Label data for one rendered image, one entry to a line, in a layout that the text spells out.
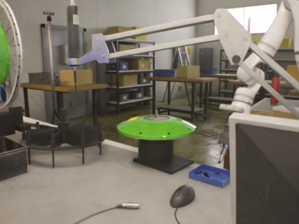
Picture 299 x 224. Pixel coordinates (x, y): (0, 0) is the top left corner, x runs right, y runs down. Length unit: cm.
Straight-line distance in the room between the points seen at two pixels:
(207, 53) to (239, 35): 973
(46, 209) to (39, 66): 525
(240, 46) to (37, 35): 544
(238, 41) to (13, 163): 83
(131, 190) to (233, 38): 54
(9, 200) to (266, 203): 72
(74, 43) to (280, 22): 72
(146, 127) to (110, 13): 643
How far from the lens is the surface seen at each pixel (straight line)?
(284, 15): 109
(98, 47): 82
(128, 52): 78
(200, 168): 100
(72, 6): 89
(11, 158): 101
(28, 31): 587
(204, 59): 1050
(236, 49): 72
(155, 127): 93
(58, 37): 618
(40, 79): 449
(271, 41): 102
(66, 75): 404
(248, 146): 31
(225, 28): 73
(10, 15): 122
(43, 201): 84
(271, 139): 30
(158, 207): 76
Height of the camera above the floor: 131
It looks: 11 degrees down
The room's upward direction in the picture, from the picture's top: straight up
